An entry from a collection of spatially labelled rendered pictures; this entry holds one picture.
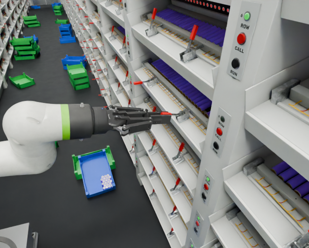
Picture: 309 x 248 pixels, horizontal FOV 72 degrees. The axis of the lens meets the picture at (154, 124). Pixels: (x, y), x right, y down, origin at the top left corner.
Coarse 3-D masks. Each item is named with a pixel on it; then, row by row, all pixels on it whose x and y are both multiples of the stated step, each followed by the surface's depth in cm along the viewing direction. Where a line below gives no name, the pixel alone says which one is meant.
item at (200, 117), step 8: (144, 64) 100; (152, 72) 93; (160, 80) 87; (168, 88) 82; (176, 96) 77; (176, 104) 75; (184, 104) 72; (192, 104) 70; (192, 112) 69; (200, 112) 67; (200, 120) 65; (208, 120) 63
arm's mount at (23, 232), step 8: (24, 224) 95; (0, 232) 92; (8, 232) 92; (16, 232) 93; (24, 232) 93; (0, 240) 89; (8, 240) 90; (16, 240) 90; (24, 240) 90; (32, 240) 96
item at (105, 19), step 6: (102, 12) 146; (102, 18) 148; (108, 18) 150; (102, 24) 150; (108, 48) 162; (108, 66) 169; (108, 72) 172; (108, 78) 180; (108, 84) 187; (114, 96) 187
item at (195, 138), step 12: (144, 60) 102; (156, 60) 104; (144, 72) 99; (144, 84) 92; (156, 84) 89; (156, 96) 83; (168, 96) 81; (168, 108) 76; (192, 120) 69; (180, 132) 71; (192, 132) 65; (204, 132) 64; (192, 144) 63
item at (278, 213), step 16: (240, 160) 49; (256, 160) 50; (272, 160) 52; (224, 176) 50; (240, 176) 51; (256, 176) 50; (272, 176) 46; (288, 176) 46; (240, 192) 48; (256, 192) 47; (272, 192) 46; (288, 192) 43; (304, 192) 43; (240, 208) 49; (256, 208) 45; (272, 208) 44; (288, 208) 43; (304, 208) 41; (256, 224) 45; (272, 224) 42; (288, 224) 42; (304, 224) 41; (272, 240) 41; (288, 240) 40; (304, 240) 36
